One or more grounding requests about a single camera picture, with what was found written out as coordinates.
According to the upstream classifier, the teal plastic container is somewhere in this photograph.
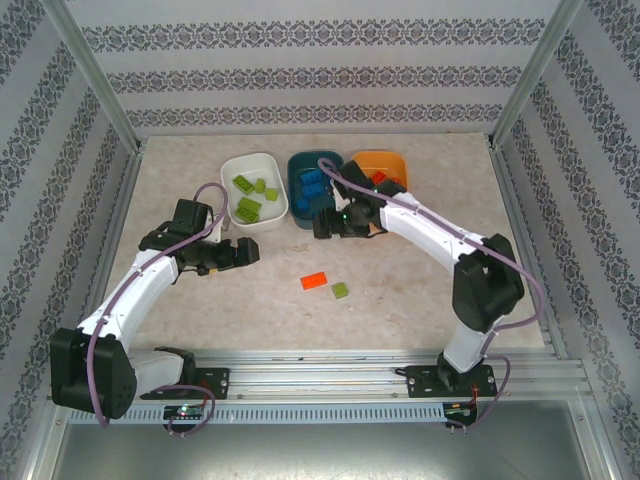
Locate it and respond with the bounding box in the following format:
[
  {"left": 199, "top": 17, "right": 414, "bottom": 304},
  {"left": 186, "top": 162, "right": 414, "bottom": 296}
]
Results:
[{"left": 286, "top": 149, "right": 346, "bottom": 231}]

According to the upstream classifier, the white plastic container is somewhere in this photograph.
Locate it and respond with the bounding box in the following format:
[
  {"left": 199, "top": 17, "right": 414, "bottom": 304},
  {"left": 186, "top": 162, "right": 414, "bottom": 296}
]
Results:
[{"left": 220, "top": 152, "right": 290, "bottom": 232}]

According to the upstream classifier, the orange plastic container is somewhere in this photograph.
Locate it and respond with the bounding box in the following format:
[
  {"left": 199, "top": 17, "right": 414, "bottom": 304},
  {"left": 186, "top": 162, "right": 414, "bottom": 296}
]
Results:
[{"left": 349, "top": 150, "right": 410, "bottom": 194}]

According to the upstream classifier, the aluminium side rail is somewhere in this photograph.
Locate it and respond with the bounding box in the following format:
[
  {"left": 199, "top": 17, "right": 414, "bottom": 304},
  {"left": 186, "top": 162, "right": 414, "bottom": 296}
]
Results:
[
  {"left": 488, "top": 139, "right": 571, "bottom": 359},
  {"left": 67, "top": 142, "right": 149, "bottom": 366}
]

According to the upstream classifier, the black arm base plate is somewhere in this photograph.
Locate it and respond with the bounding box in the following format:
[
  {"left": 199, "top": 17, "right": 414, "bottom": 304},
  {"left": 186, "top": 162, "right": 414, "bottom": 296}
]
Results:
[
  {"left": 403, "top": 363, "right": 499, "bottom": 400},
  {"left": 188, "top": 367, "right": 232, "bottom": 401}
]

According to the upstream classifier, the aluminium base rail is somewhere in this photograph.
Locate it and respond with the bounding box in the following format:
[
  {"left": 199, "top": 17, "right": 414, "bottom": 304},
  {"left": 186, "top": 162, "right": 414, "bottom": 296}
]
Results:
[{"left": 52, "top": 348, "right": 586, "bottom": 401}]

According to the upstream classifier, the short purple cable loop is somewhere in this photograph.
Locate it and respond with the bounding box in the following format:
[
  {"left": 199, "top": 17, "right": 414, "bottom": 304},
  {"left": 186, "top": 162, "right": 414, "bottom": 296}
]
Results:
[{"left": 166, "top": 392, "right": 218, "bottom": 439}]

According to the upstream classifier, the grey slotted cable duct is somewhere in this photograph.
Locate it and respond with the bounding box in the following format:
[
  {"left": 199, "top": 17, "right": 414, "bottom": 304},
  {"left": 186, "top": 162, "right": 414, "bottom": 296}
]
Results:
[{"left": 132, "top": 403, "right": 447, "bottom": 425}]

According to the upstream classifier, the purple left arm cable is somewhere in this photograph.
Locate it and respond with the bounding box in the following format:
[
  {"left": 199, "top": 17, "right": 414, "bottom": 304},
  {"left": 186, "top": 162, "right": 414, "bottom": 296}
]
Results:
[{"left": 87, "top": 182, "right": 231, "bottom": 429}]

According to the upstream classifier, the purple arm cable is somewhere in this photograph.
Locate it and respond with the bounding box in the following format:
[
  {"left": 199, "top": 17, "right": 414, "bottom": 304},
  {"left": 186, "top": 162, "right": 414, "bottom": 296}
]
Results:
[
  {"left": 87, "top": 182, "right": 231, "bottom": 429},
  {"left": 317, "top": 157, "right": 547, "bottom": 436}
]

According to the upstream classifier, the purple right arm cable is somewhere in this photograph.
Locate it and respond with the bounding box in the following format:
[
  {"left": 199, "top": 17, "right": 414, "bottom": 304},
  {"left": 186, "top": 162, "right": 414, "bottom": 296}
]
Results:
[{"left": 317, "top": 157, "right": 547, "bottom": 436}]

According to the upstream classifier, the aluminium frame post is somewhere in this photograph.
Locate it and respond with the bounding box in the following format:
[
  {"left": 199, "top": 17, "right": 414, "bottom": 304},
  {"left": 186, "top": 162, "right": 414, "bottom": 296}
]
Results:
[
  {"left": 42, "top": 0, "right": 143, "bottom": 151},
  {"left": 489, "top": 0, "right": 586, "bottom": 149}
]

